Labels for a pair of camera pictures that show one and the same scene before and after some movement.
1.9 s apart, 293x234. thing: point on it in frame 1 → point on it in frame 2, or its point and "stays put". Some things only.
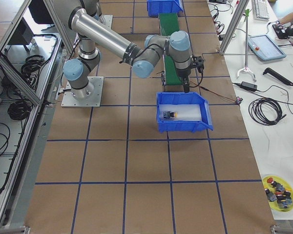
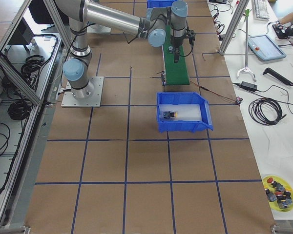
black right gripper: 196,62 → 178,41
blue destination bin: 175,126 stays put
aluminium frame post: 242,5 stays put
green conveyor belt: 169,24 → 175,73
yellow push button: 167,114 stays put
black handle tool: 278,76 stays put
